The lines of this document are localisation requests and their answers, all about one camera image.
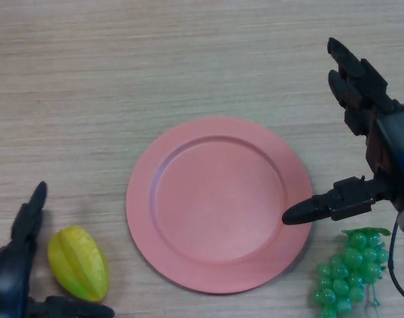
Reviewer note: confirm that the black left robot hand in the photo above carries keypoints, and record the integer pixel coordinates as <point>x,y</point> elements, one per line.
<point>6,275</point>

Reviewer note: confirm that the green grape bunch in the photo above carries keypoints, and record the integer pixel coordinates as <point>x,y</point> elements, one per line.
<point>352,256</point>

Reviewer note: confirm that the pink round plate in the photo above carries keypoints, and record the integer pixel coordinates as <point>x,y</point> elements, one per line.
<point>218,205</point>

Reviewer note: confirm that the yellow starfruit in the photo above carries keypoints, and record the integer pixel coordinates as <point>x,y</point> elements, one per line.
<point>79,265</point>

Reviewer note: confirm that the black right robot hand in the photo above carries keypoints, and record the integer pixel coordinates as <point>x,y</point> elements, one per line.
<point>390,139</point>

